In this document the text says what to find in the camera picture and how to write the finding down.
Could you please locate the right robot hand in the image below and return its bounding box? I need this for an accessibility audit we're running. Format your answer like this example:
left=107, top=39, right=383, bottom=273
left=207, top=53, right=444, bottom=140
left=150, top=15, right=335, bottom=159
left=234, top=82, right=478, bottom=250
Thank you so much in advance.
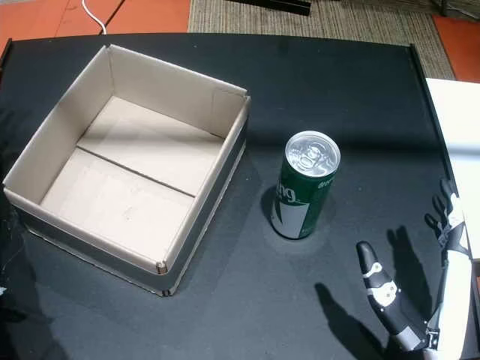
left=355, top=178, right=474, bottom=360

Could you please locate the green aluminium drink can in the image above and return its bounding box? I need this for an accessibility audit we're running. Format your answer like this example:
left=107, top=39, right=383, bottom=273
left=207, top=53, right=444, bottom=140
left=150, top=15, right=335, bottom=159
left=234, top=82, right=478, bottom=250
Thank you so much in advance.
left=270, top=130, right=342, bottom=240

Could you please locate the open cardboard box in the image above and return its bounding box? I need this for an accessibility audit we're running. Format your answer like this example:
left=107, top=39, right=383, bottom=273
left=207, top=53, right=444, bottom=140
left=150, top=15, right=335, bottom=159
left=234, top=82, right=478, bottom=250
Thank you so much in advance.
left=2, top=43, right=251, bottom=298

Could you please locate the white side table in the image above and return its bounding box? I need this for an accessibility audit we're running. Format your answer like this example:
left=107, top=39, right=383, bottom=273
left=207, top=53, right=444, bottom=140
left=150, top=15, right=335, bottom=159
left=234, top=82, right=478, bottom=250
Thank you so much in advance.
left=424, top=76, right=480, bottom=263

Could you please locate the woven beige rug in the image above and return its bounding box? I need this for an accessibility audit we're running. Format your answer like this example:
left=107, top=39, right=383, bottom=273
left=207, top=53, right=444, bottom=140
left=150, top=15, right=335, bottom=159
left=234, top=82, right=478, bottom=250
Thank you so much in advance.
left=187, top=0, right=480, bottom=80

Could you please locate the flat black bar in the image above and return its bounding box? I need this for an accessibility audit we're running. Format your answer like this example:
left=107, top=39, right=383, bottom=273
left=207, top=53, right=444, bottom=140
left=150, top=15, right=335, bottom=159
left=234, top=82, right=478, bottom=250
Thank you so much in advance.
left=231, top=0, right=313, bottom=17

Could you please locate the white cable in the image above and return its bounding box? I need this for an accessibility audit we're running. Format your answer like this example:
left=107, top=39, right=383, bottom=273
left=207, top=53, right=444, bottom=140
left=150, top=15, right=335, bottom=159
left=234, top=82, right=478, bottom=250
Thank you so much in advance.
left=80, top=0, right=109, bottom=35

